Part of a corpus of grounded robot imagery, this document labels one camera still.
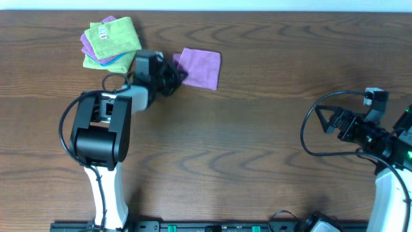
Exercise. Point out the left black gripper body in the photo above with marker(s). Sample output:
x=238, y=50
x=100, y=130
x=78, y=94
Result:
x=164, y=76

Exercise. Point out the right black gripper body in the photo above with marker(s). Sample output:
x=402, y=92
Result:
x=365, y=135

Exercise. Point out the purple microfiber cloth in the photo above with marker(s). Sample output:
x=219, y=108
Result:
x=202, y=67

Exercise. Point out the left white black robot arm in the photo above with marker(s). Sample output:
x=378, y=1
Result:
x=100, y=134

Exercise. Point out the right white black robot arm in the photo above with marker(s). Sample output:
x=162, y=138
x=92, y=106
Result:
x=392, y=205

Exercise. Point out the bottom green folded cloth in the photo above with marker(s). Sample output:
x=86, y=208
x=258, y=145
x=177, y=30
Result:
x=120, y=66

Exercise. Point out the green folded cloth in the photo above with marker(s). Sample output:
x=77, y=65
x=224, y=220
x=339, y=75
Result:
x=120, y=66
x=113, y=38

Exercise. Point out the top green folded cloth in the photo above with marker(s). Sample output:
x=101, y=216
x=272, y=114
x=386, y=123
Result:
x=113, y=38

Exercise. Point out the blue folded cloth in stack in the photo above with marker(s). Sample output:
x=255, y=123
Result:
x=110, y=62

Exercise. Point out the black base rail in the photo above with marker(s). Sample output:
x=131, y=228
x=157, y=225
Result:
x=155, y=226

